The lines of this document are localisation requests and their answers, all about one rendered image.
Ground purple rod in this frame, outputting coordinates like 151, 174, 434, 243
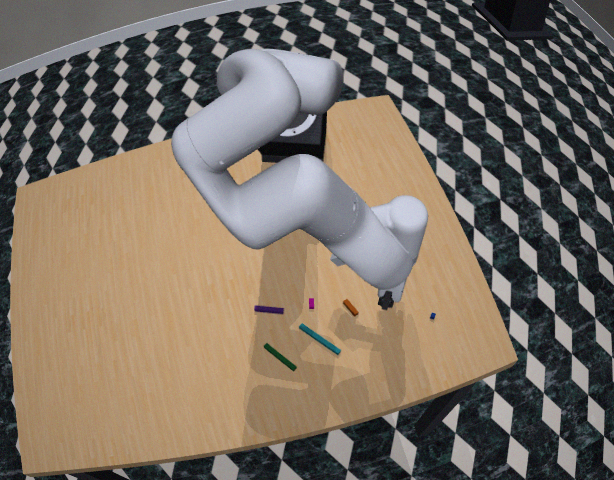
254, 305, 284, 314

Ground orange rod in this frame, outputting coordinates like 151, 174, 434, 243
343, 299, 359, 316

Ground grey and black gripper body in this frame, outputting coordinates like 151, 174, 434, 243
378, 279, 407, 302

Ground dark green rod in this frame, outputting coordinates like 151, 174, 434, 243
264, 343, 297, 371

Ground turquoise rod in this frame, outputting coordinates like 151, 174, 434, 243
299, 323, 341, 355

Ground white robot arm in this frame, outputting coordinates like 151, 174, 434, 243
171, 49, 428, 290

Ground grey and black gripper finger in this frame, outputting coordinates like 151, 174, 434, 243
378, 291, 394, 310

